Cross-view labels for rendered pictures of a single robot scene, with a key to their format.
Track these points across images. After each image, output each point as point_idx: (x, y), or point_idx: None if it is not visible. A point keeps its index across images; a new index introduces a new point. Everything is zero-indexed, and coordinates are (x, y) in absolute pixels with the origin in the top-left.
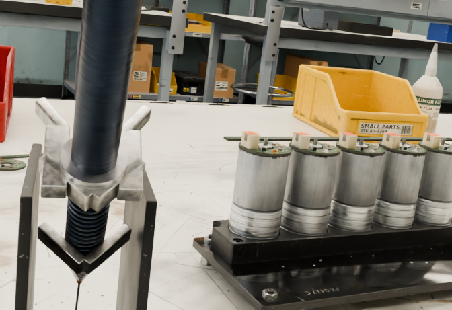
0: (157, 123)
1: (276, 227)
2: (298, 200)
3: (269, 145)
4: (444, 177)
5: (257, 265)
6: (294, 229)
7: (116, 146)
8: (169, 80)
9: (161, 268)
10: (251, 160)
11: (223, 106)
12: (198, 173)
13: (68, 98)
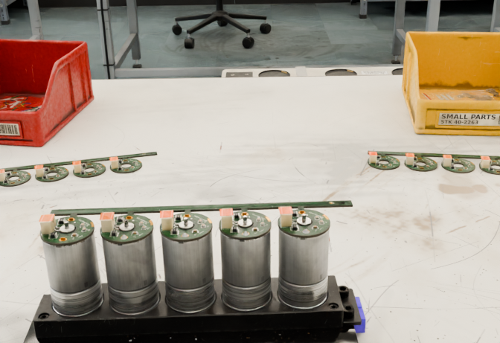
0: (222, 111)
1: (84, 306)
2: (109, 280)
3: (70, 228)
4: (295, 260)
5: (59, 341)
6: (112, 306)
7: None
8: None
9: (6, 324)
10: (43, 245)
11: (330, 77)
12: (182, 190)
13: (357, 2)
